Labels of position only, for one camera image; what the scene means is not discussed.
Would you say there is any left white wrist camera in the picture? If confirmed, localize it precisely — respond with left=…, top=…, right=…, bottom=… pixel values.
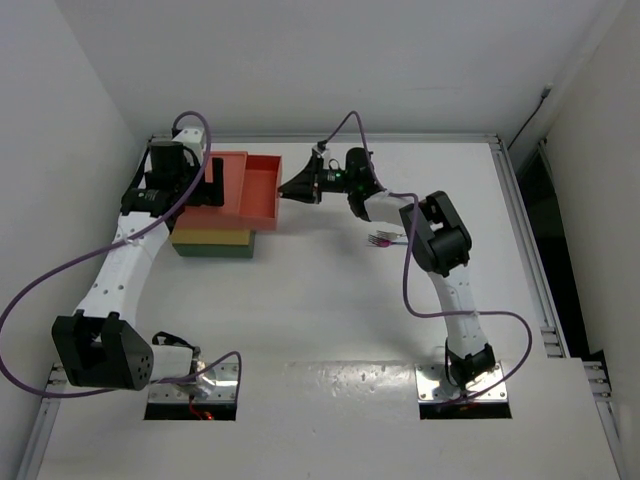
left=172, top=127, right=206, bottom=157

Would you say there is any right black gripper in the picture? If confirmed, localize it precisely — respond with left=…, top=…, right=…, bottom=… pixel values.
left=281, top=155, right=357, bottom=204

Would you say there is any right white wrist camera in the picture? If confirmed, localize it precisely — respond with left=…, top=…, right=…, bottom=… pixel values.
left=311, top=142, right=331, bottom=162

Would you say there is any pink metallic fork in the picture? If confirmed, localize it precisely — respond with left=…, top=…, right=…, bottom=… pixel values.
left=367, top=235, right=408, bottom=248

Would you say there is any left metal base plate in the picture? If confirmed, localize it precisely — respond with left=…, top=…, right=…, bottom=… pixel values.
left=147, top=359, right=240, bottom=405

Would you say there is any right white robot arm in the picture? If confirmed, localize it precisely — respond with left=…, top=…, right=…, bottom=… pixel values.
left=278, top=143, right=496, bottom=390

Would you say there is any green bottom drawer box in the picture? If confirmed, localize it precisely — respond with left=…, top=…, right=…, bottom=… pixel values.
left=171, top=231, right=255, bottom=259

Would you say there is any silver metal fork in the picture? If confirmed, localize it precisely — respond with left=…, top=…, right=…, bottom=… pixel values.
left=376, top=230, right=406, bottom=240

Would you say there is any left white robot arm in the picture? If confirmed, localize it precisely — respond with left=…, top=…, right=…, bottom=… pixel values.
left=52, top=127, right=219, bottom=391

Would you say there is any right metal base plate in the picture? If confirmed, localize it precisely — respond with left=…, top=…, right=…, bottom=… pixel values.
left=415, top=362, right=508, bottom=405

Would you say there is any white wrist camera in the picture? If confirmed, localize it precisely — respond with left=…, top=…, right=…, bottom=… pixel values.
left=311, top=142, right=331, bottom=162
left=172, top=127, right=206, bottom=157

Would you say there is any black wall cable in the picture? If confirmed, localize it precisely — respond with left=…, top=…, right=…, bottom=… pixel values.
left=506, top=83, right=554, bottom=151

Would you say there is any metal base plate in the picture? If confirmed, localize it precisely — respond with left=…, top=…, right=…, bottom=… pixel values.
left=415, top=362, right=508, bottom=405
left=147, top=359, right=240, bottom=405

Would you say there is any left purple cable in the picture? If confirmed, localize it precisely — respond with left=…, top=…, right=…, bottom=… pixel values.
left=0, top=110, right=244, bottom=399

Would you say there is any purple cable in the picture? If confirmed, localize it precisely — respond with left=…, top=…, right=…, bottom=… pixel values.
left=0, top=110, right=244, bottom=399
left=315, top=110, right=534, bottom=402

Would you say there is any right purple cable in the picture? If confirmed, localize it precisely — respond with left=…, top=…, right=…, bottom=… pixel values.
left=315, top=110, right=534, bottom=402

